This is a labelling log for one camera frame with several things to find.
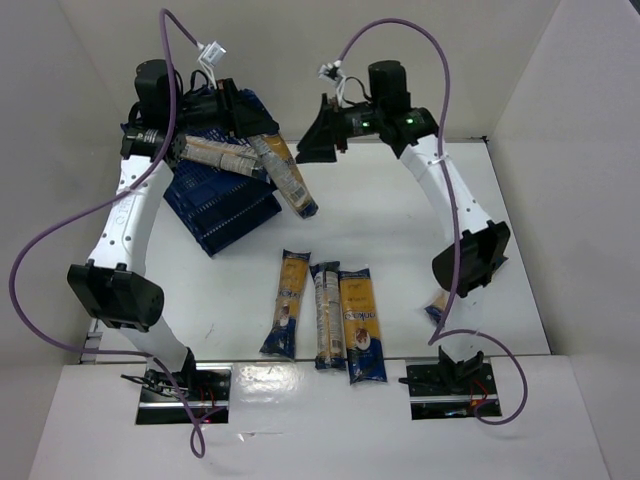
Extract grasped blue yellow spaghetti bag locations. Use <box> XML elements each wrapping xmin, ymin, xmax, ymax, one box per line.
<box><xmin>248</xmin><ymin>134</ymin><xmax>318</xmax><ymax>219</ymax></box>

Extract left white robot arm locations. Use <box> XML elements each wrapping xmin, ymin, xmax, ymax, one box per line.
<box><xmin>67</xmin><ymin>59</ymin><xmax>279</xmax><ymax>391</ymax></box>

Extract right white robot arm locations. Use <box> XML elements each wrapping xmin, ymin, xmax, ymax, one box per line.
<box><xmin>296</xmin><ymin>60</ymin><xmax>511</xmax><ymax>387</ymax></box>

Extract pasta bag in tray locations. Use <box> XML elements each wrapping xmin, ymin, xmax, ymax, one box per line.
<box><xmin>182</xmin><ymin>136</ymin><xmax>267</xmax><ymax>180</ymax></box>

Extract blue stacked plastic trays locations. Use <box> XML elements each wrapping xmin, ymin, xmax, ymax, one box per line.
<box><xmin>164</xmin><ymin>129</ymin><xmax>281</xmax><ymax>256</ymax></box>

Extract far right spaghetti bag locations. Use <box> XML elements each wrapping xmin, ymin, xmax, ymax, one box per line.
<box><xmin>424</xmin><ymin>290</ymin><xmax>449</xmax><ymax>325</ymax></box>

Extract left spaghetti bag on table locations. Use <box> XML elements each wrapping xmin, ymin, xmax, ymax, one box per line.
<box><xmin>260</xmin><ymin>249</ymin><xmax>311</xmax><ymax>360</ymax></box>

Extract middle dark spaghetti bag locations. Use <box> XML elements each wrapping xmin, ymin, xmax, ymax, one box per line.
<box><xmin>309</xmin><ymin>261</ymin><xmax>346</xmax><ymax>371</ymax></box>

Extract wide yellow spaghetti bag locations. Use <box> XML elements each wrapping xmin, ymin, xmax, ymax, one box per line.
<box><xmin>339</xmin><ymin>268</ymin><xmax>387</xmax><ymax>385</ymax></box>

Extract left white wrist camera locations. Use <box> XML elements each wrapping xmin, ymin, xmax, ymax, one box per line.
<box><xmin>197</xmin><ymin>41</ymin><xmax>227</xmax><ymax>86</ymax></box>

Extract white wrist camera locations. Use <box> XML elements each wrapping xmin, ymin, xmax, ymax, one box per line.
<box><xmin>197</xmin><ymin>41</ymin><xmax>227</xmax><ymax>86</ymax></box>
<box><xmin>318</xmin><ymin>59</ymin><xmax>347</xmax><ymax>102</ymax></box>

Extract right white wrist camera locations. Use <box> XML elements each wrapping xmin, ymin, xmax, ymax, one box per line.
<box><xmin>318</xmin><ymin>59</ymin><xmax>347</xmax><ymax>102</ymax></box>

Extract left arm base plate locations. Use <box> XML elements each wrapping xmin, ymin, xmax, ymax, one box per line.
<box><xmin>121</xmin><ymin>363</ymin><xmax>232</xmax><ymax>425</ymax></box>

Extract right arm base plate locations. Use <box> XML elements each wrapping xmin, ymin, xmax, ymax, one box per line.
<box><xmin>399</xmin><ymin>359</ymin><xmax>502</xmax><ymax>420</ymax></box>

